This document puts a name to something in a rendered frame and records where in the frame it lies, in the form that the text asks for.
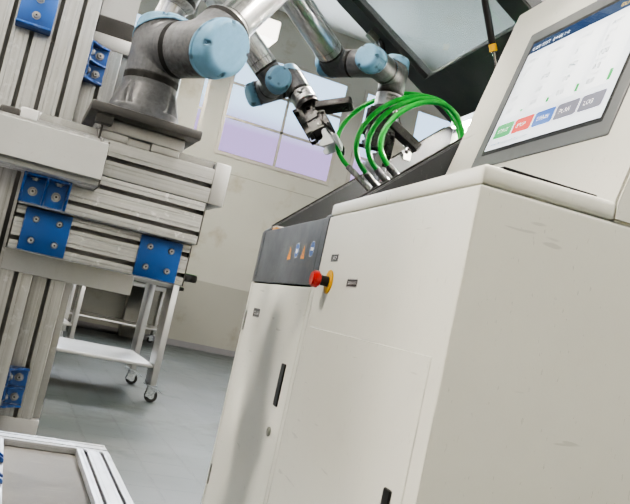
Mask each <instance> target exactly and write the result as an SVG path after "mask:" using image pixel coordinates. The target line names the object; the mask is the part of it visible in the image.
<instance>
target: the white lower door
mask: <svg viewBox="0 0 630 504"><path fill-rule="evenodd" d="M311 288H312V287H299V286H286V285H273V284H260V283H254V284H253V287H252V291H251V296H250V300H249V304H248V309H247V310H246V311H245V316H244V320H243V324H242V330H243V331H242V335H241V339H240V344H239V348H238V353H237V357H236V361H235V366H234V370H233V375H232V379H231V383H230V388H229V392H228V396H227V401H226V405H225V410H224V414H223V418H222V423H221V427H220V431H219V436H218V440H217V445H216V449H215V453H214V458H213V462H212V463H211V465H210V469H209V473H208V478H207V482H206V483H207V488H206V493H205V497H204V502H203V504H264V500H265V496H266V491H267V487H268V482H269V478H270V473H271V469H272V464H273V460H274V455H275V451H276V446H277V442H278V437H279V433H280V428H281V424H282V419H283V415H284V410H285V406H286V401H287V396H288V392H289V387H290V383H291V378H292V374H293V369H294V365H295V360H296V356H297V351H298V347H299V342H300V338H301V333H302V329H303V324H304V320H305V315H306V311H307V306H308V302H309V297H310V293H311Z"/></svg>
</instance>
